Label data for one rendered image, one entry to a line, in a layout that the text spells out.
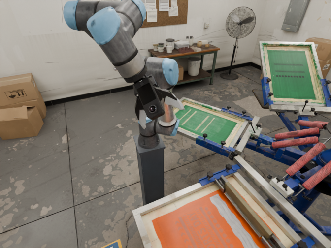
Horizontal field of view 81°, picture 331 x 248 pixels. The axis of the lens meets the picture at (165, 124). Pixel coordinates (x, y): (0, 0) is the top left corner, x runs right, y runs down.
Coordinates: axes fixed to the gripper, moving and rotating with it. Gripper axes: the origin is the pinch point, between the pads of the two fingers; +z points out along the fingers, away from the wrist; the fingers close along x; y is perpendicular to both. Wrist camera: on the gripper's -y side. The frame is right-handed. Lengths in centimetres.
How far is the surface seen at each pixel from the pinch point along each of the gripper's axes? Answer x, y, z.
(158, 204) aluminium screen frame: 33, 7, 67
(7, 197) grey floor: 231, 106, 93
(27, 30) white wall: 168, 338, -13
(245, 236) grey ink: -6, -21, 86
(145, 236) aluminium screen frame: 42, -9, 61
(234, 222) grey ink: -4, -12, 87
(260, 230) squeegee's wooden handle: -15, -21, 84
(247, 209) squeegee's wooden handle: -14, -10, 81
